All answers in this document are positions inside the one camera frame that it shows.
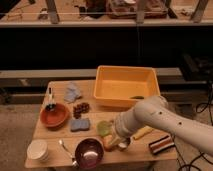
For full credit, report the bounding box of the crumpled light blue cloth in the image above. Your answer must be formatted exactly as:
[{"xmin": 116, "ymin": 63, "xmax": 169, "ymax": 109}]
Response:
[{"xmin": 64, "ymin": 82, "xmax": 82, "ymax": 103}]

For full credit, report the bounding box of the wooden table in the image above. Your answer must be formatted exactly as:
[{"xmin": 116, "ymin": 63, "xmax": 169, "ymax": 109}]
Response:
[{"xmin": 25, "ymin": 80, "xmax": 177, "ymax": 168}]

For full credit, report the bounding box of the metal spoon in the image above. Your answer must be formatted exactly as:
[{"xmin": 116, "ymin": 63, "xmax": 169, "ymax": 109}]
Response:
[{"xmin": 59, "ymin": 139, "xmax": 78, "ymax": 167}]

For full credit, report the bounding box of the blue sponge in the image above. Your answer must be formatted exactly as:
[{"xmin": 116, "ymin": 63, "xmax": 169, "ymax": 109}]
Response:
[{"xmin": 70, "ymin": 118, "xmax": 90, "ymax": 132}]

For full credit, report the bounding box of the black cable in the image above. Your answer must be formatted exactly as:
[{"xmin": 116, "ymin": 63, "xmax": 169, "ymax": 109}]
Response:
[{"xmin": 173, "ymin": 79, "xmax": 213, "ymax": 171}]

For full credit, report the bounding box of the red yellow apple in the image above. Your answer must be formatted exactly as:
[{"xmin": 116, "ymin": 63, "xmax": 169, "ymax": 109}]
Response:
[{"xmin": 102, "ymin": 135, "xmax": 112, "ymax": 151}]

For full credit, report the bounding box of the dark green item in tub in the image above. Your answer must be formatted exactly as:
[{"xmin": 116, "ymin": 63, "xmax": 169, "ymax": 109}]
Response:
[{"xmin": 130, "ymin": 96, "xmax": 144, "ymax": 100}]

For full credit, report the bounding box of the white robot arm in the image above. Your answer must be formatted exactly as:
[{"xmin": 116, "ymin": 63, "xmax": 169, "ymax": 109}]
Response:
[{"xmin": 108, "ymin": 96, "xmax": 213, "ymax": 156}]

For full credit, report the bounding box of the yellow plastic tub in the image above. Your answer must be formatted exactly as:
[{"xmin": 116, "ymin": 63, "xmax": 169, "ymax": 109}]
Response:
[{"xmin": 94, "ymin": 65, "xmax": 160, "ymax": 108}]

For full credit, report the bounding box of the striped brown white block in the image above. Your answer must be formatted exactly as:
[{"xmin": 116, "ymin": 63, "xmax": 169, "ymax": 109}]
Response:
[{"xmin": 148, "ymin": 135, "xmax": 175, "ymax": 155}]

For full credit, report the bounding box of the small metal cup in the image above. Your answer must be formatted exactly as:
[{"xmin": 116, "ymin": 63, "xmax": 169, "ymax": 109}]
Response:
[{"xmin": 118, "ymin": 138, "xmax": 131, "ymax": 151}]

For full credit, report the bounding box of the stack of white bowls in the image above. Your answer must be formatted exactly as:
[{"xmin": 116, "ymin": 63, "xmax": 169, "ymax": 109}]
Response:
[{"xmin": 27, "ymin": 139, "xmax": 49, "ymax": 162}]

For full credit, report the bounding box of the green sponge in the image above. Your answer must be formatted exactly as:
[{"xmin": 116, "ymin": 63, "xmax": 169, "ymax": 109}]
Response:
[{"xmin": 96, "ymin": 121, "xmax": 112, "ymax": 137}]

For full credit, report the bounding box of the purple metallic bowl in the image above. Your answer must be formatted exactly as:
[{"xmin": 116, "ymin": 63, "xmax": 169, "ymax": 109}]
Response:
[{"xmin": 75, "ymin": 138, "xmax": 104, "ymax": 170}]

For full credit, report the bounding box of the red bowl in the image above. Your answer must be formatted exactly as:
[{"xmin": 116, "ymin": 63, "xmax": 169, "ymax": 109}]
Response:
[{"xmin": 40, "ymin": 103, "xmax": 70, "ymax": 128}]

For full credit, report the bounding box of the bunch of dark grapes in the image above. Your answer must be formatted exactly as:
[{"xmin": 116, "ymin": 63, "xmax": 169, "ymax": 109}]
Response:
[{"xmin": 73, "ymin": 102, "xmax": 90, "ymax": 119}]

